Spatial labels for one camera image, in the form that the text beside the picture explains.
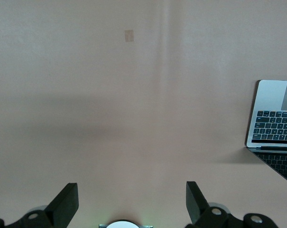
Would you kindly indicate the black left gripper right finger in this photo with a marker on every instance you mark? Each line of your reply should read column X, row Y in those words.
column 197, row 209

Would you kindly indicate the silver laptop with apple logo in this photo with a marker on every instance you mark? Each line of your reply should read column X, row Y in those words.
column 266, row 95

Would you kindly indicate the small brown tape patch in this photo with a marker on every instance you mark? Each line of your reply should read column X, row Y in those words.
column 129, row 35

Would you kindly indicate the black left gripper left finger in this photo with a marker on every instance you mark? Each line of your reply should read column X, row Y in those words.
column 60, row 209

